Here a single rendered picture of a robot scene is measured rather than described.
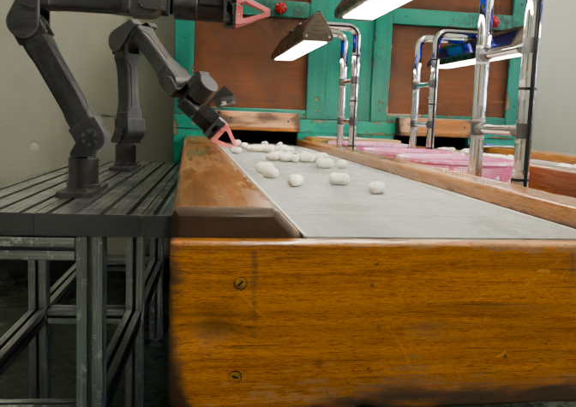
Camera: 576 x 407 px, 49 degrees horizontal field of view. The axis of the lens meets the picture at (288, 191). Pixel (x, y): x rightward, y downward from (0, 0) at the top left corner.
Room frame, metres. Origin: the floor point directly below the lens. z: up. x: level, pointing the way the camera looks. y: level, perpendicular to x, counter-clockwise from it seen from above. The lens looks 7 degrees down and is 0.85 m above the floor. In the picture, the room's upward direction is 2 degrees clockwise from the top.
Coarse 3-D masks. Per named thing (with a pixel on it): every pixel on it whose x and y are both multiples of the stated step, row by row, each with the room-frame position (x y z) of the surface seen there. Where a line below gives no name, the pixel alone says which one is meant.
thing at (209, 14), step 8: (224, 0) 1.35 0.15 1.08; (200, 8) 1.37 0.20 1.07; (208, 8) 1.37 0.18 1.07; (216, 8) 1.37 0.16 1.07; (224, 8) 1.35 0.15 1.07; (200, 16) 1.38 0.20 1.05; (208, 16) 1.38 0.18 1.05; (216, 16) 1.38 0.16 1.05; (224, 16) 1.35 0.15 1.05; (224, 24) 1.39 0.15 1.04
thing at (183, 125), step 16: (176, 128) 2.34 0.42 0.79; (192, 128) 2.35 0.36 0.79; (304, 128) 2.42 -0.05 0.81; (320, 128) 2.43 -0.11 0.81; (336, 128) 2.44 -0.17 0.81; (368, 128) 2.45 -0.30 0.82; (384, 128) 2.46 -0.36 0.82; (176, 144) 2.34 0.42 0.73; (256, 144) 2.41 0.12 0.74; (272, 144) 2.45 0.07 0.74; (288, 144) 2.51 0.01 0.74; (448, 144) 2.67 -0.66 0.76; (464, 144) 2.58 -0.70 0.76; (496, 144) 2.54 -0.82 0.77; (512, 144) 2.55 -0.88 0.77; (176, 160) 2.34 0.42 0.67
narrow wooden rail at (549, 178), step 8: (536, 168) 1.35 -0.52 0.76; (544, 168) 1.32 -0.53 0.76; (552, 168) 1.30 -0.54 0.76; (560, 168) 1.28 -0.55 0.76; (568, 168) 1.29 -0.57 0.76; (536, 176) 1.35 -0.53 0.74; (544, 176) 1.32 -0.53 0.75; (552, 176) 1.29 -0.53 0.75; (560, 176) 1.26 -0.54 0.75; (568, 176) 1.24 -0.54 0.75; (528, 184) 1.38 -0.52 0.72; (536, 184) 1.35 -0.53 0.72; (544, 184) 1.32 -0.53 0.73; (552, 184) 1.29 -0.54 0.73; (560, 184) 1.26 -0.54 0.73; (568, 184) 1.23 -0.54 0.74; (552, 192) 1.29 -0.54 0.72; (560, 192) 1.26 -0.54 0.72; (568, 192) 1.23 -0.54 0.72
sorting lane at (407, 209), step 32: (256, 160) 1.54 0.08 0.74; (288, 192) 0.91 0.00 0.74; (320, 192) 0.93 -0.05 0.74; (352, 192) 0.94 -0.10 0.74; (384, 192) 0.96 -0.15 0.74; (416, 192) 0.97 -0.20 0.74; (448, 192) 0.99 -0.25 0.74; (320, 224) 0.64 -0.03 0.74; (352, 224) 0.65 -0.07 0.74; (384, 224) 0.66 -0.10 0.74; (416, 224) 0.66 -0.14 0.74; (448, 224) 0.67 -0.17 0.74; (480, 224) 0.68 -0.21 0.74; (512, 224) 0.69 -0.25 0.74; (544, 224) 0.70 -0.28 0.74
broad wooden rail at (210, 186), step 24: (192, 144) 1.71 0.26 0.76; (216, 144) 1.76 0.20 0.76; (192, 168) 0.97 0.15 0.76; (216, 168) 0.98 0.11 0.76; (192, 192) 0.67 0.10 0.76; (216, 192) 0.68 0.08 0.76; (240, 192) 0.69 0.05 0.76; (192, 216) 0.56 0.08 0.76; (216, 216) 0.56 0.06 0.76; (240, 216) 0.57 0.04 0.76; (264, 216) 0.57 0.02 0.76
